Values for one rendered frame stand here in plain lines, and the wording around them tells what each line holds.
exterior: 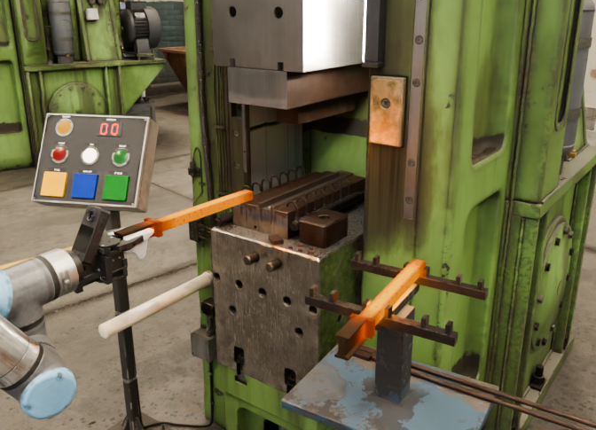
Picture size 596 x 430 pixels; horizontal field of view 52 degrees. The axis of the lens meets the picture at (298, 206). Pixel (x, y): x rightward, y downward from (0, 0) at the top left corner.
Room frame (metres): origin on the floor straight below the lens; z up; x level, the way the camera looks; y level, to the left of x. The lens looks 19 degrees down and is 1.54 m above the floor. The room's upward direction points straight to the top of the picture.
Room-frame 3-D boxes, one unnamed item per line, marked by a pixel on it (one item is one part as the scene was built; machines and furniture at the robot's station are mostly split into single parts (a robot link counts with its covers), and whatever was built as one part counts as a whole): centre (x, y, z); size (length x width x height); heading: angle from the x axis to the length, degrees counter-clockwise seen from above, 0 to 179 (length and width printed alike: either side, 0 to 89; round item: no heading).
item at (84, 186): (1.75, 0.64, 1.01); 0.07 x 0.05 x 0.07; 79
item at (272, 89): (1.78, -0.02, 1.32); 0.42 x 0.20 x 0.10; 144
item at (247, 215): (1.78, -0.02, 0.96); 0.42 x 0.20 x 0.09; 144
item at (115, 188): (1.73, 0.54, 1.01); 0.07 x 0.05 x 0.07; 79
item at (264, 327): (1.75, -0.07, 0.69); 0.56 x 0.38 x 0.45; 144
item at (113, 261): (1.14, 0.42, 1.03); 0.12 x 0.08 x 0.09; 144
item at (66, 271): (1.07, 0.46, 1.04); 0.10 x 0.05 x 0.09; 54
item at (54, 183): (1.76, 0.73, 1.01); 0.07 x 0.05 x 0.07; 79
